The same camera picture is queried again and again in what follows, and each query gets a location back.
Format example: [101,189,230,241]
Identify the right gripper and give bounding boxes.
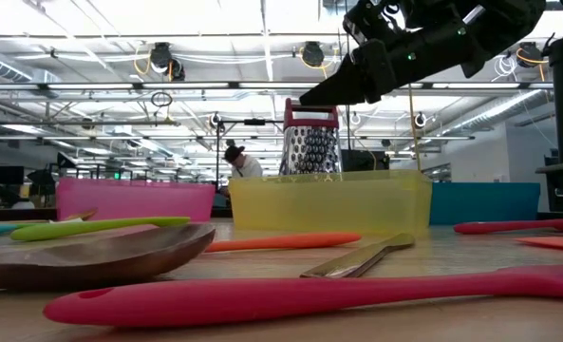
[299,0,489,106]

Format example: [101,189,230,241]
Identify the copper table knife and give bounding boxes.
[299,232,416,279]

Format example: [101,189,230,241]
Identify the red silicone spoon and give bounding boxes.
[453,218,563,236]

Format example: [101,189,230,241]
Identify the red silicone spatula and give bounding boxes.
[42,263,563,329]

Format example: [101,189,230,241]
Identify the large dark wooden spoon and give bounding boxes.
[0,222,216,292]

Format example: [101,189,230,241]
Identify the lime green silicone spoon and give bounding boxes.
[9,216,192,242]

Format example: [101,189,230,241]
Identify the black monitor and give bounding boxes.
[0,164,26,186]
[340,148,391,174]

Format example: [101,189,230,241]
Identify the yellow plastic bin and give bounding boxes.
[227,169,434,238]

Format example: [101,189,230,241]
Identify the person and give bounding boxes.
[218,144,265,210]

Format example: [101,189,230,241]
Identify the long ceiling light strip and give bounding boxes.
[0,81,555,92]

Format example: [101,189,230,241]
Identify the blue plastic bin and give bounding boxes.
[427,181,542,226]

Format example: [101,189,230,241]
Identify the grey desk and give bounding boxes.
[535,160,563,214]

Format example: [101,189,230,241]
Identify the pink plastic bin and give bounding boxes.
[55,177,216,223]

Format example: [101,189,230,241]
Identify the small light wooden spoon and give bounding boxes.
[0,207,99,226]

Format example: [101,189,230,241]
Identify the black ceiling cord reel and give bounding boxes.
[149,41,187,83]
[516,41,544,68]
[301,40,326,68]

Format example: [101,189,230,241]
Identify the yellow hanging cable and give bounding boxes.
[406,83,423,173]

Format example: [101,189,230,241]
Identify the red handled box grater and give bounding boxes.
[278,97,344,178]

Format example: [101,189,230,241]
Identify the black camera stand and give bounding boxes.
[213,116,283,187]

